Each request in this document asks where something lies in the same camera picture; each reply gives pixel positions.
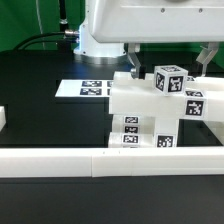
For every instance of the white chair back frame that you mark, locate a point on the white chair back frame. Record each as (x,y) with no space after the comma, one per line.
(203,98)

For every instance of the white chair seat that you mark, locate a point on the white chair seat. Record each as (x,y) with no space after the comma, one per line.
(164,131)

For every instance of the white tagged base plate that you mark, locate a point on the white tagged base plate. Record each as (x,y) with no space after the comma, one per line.
(84,88)

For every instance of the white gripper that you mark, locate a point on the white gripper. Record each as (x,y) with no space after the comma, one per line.
(158,21)

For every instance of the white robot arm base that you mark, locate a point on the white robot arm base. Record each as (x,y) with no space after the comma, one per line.
(92,52)

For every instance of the white U-shaped fence wall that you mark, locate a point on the white U-shaped fence wall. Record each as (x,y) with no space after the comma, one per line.
(66,140)

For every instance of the white tagged nut cube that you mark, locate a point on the white tagged nut cube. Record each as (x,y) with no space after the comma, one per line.
(170,79)

